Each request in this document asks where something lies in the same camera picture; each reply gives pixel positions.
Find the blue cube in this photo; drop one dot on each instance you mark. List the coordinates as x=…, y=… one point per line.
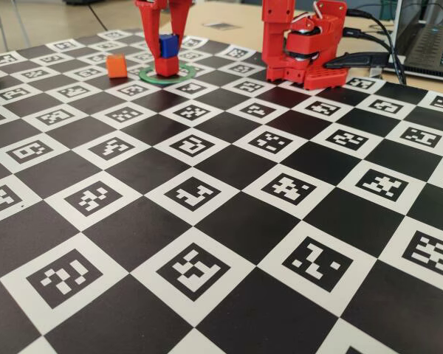
x=168, y=46

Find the orange cube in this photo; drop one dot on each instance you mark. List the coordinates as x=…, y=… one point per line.
x=117, y=67

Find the black white marker board mat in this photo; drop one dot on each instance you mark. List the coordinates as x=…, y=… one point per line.
x=221, y=221

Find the dark laptop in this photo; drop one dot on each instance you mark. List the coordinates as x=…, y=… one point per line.
x=428, y=48

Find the black plastic clamp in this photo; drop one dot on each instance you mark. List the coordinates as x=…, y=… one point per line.
x=354, y=59

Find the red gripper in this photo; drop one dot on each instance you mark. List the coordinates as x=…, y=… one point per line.
x=150, y=18

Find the red robot arm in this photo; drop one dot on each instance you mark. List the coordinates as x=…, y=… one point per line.
x=277, y=37

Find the red cube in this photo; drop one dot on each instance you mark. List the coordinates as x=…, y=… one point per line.
x=167, y=67

